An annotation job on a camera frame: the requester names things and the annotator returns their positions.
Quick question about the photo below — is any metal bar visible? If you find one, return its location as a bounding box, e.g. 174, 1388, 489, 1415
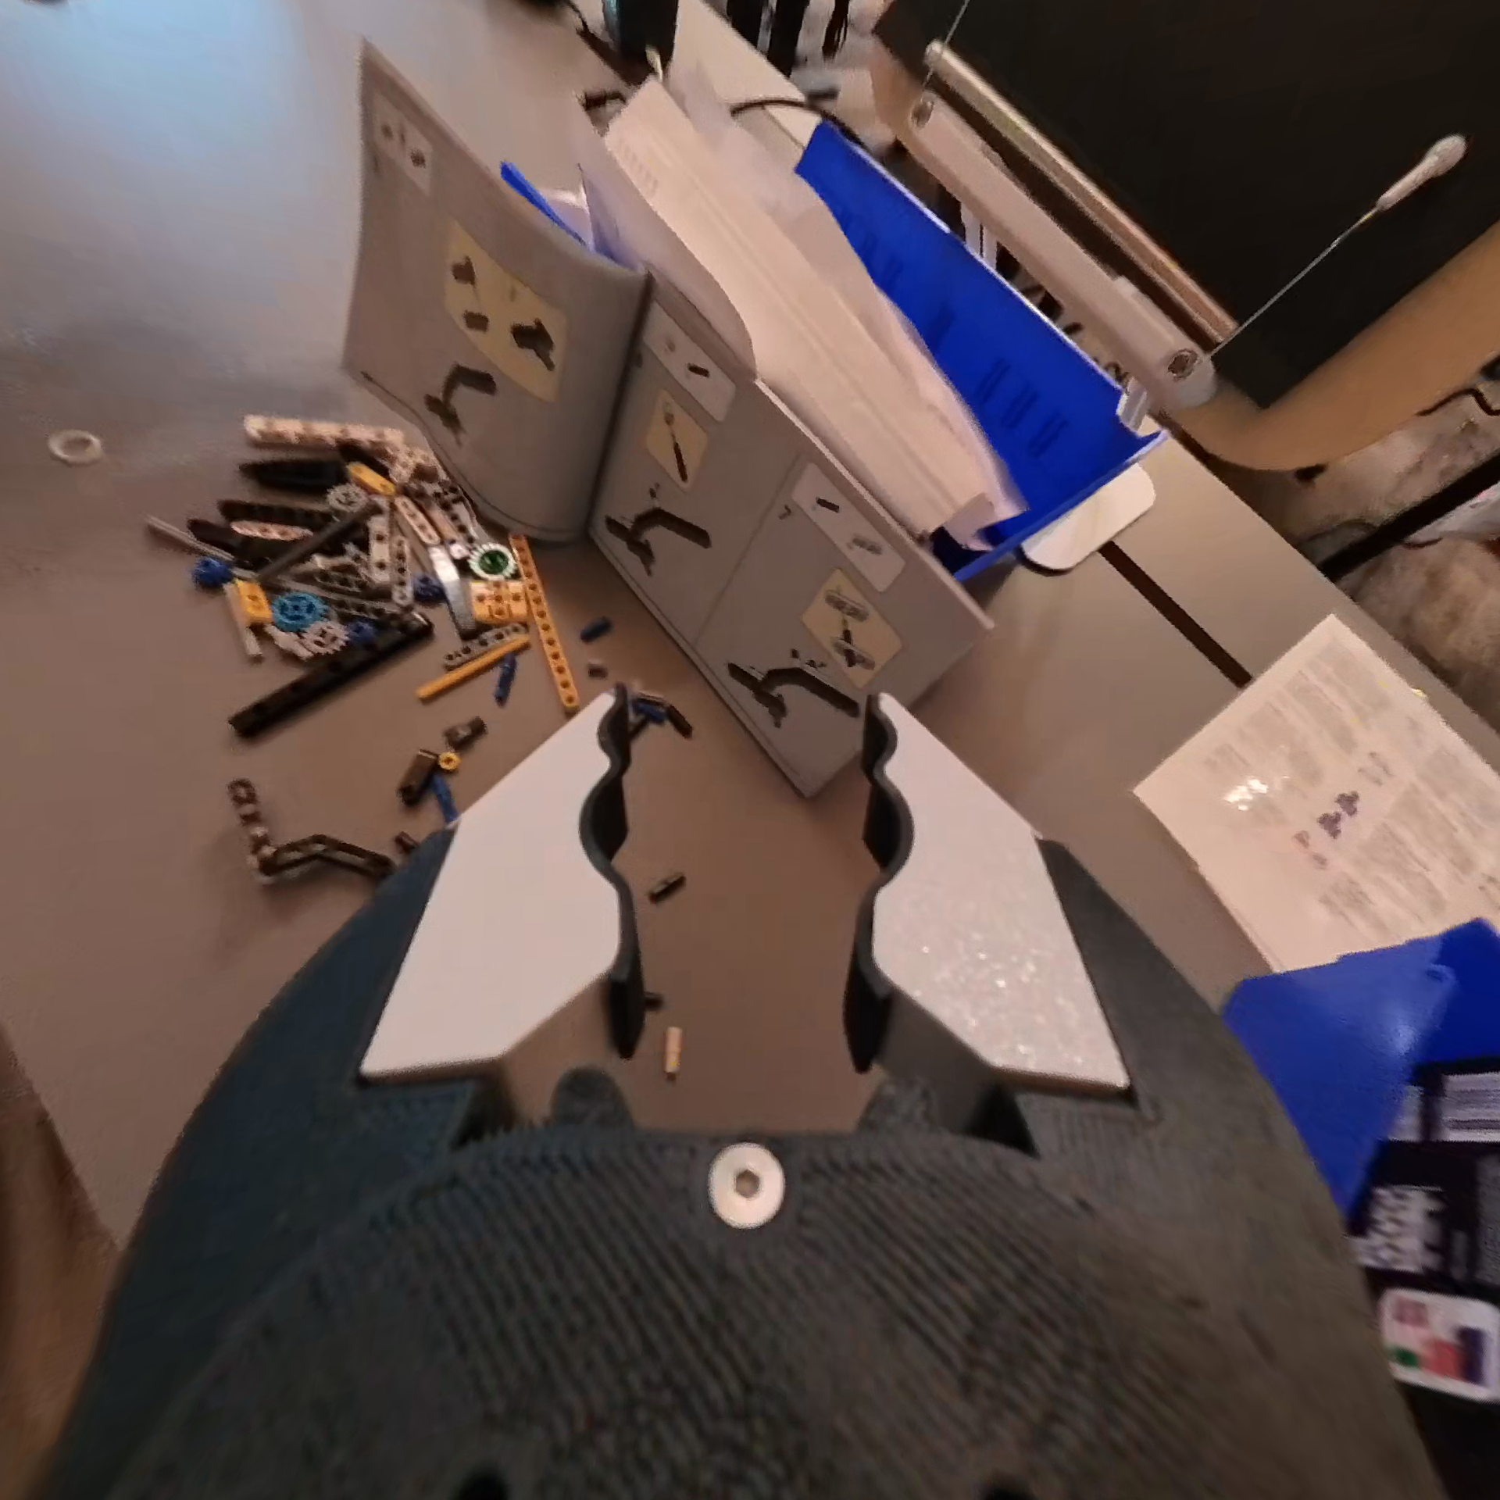
923, 41, 1219, 408

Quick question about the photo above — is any blue plastic bin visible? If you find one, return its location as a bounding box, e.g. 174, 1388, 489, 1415
1221, 918, 1500, 1226

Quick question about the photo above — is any cluster of small lego pins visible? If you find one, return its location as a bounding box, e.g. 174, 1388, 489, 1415
393, 686, 697, 827

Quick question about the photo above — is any grey lego instruction booklet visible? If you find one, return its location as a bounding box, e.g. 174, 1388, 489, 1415
341, 41, 992, 797

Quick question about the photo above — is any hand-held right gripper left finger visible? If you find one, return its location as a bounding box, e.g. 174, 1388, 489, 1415
359, 688, 649, 1077

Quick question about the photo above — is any pile of lego pieces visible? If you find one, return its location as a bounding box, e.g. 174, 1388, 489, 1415
146, 411, 586, 742

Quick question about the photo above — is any blue bin with papers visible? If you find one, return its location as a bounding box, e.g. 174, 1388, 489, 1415
503, 116, 1169, 584

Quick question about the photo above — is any thin rod with white tip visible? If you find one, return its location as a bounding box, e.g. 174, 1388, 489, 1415
1219, 133, 1469, 352

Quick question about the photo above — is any black lego linkage assembly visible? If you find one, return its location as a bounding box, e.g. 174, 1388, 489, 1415
226, 778, 399, 888

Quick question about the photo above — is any black lego box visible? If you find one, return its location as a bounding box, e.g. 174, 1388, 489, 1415
1346, 1061, 1500, 1398

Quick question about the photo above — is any stack of white papers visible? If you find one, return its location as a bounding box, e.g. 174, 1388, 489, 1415
578, 77, 1034, 545

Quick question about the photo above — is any black panel with wooden rim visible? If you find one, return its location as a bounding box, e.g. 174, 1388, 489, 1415
873, 0, 1500, 472

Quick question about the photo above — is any laminated printed sheet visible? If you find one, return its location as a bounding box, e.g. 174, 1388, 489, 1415
1136, 614, 1500, 975

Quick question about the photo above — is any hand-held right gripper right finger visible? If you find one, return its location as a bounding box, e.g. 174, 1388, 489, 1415
848, 693, 1132, 1133

